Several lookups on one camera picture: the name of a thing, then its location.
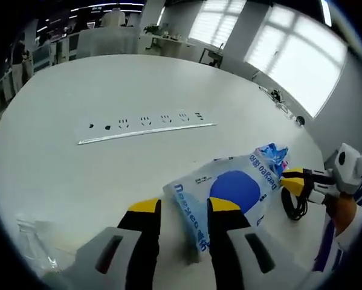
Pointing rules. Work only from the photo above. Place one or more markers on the white office cabinet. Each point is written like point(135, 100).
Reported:
point(64, 48)

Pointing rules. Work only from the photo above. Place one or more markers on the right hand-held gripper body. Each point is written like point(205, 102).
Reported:
point(350, 169)

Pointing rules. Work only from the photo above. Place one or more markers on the narrow window with blinds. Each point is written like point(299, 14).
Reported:
point(217, 21)

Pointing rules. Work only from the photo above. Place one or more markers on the white counter desk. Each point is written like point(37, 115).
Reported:
point(168, 45)

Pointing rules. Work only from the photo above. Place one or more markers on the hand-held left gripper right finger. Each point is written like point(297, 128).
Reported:
point(229, 232)

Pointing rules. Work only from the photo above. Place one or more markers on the person's right hand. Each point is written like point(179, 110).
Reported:
point(342, 211)

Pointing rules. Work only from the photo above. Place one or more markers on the potted green plant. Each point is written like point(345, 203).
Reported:
point(153, 29)

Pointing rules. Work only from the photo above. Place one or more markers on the straight ceiling light strip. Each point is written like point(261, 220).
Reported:
point(326, 12)

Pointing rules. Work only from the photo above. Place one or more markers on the clear plastic bottle red label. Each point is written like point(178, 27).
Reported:
point(32, 241)

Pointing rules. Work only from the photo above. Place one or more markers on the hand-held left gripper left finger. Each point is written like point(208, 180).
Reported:
point(138, 241)

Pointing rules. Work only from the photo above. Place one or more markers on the small blue packet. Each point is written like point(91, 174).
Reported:
point(271, 154)

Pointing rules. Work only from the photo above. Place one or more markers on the white table socket panel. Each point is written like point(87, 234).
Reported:
point(144, 129)

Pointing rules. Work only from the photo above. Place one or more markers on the light grey chair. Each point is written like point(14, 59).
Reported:
point(108, 43)

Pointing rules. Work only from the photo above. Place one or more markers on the small black round object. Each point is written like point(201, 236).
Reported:
point(300, 120)

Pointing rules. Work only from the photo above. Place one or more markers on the person's white coat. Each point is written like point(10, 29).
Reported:
point(328, 250)

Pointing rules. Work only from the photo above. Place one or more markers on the black frame side table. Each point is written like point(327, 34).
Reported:
point(212, 57)

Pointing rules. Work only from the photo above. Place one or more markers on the large blue wipes packet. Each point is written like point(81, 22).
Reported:
point(238, 187)

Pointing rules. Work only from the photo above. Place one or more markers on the wide window with blinds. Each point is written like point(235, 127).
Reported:
point(295, 57)

